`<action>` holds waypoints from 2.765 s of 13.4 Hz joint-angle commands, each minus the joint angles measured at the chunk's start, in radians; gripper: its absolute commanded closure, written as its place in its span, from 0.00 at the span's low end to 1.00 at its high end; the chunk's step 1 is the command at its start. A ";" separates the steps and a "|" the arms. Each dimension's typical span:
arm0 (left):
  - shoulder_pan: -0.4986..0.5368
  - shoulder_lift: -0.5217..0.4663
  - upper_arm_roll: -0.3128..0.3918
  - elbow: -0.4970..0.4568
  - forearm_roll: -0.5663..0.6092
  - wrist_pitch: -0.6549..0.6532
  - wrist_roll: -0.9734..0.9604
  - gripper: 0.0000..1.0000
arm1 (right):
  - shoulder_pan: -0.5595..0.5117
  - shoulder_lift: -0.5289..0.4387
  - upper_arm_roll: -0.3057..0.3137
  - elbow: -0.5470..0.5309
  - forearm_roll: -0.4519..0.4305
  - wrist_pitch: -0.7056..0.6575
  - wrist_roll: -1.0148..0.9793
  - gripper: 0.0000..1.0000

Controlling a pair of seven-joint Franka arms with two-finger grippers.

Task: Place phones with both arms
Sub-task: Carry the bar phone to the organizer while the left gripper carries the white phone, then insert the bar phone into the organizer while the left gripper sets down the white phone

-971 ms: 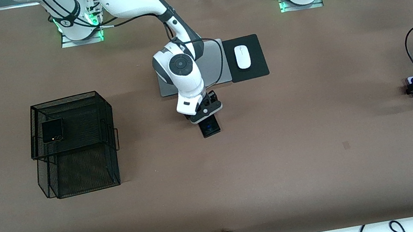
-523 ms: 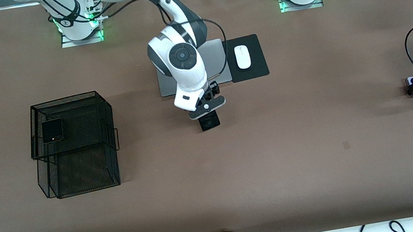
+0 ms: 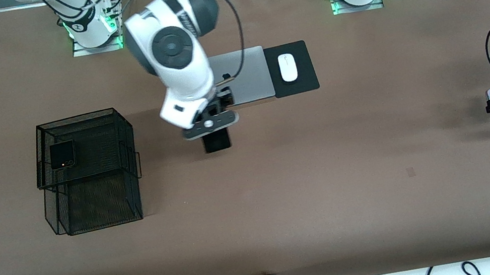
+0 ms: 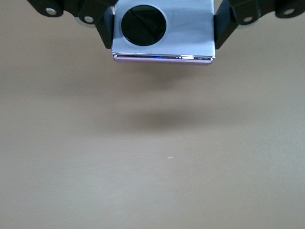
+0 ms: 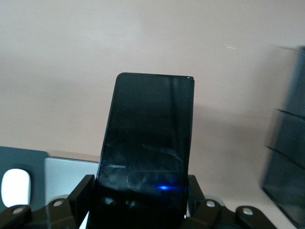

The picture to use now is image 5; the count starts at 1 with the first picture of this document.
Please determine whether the white computer mouse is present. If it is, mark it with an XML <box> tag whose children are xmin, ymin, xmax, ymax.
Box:
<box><xmin>0</xmin><ymin>168</ymin><xmax>32</xmax><ymax>208</ymax></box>

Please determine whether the black slab smartphone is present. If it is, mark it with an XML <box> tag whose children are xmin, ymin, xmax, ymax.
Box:
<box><xmin>87</xmin><ymin>73</ymin><xmax>196</xmax><ymax>229</ymax></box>

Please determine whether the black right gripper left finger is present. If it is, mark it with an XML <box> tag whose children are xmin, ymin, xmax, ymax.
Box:
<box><xmin>0</xmin><ymin>175</ymin><xmax>96</xmax><ymax>229</ymax></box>

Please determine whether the silver closed laptop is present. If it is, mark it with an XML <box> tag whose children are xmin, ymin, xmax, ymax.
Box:
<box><xmin>44</xmin><ymin>156</ymin><xmax>100</xmax><ymax>229</ymax></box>

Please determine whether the black mesh two-tier tray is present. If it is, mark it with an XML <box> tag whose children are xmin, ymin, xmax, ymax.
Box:
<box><xmin>261</xmin><ymin>45</ymin><xmax>305</xmax><ymax>229</ymax></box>

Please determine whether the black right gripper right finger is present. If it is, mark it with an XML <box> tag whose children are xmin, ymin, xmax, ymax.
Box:
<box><xmin>187</xmin><ymin>175</ymin><xmax>275</xmax><ymax>229</ymax></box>

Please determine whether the black mouse pad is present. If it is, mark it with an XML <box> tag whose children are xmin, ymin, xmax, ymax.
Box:
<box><xmin>0</xmin><ymin>146</ymin><xmax>48</xmax><ymax>210</ymax></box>

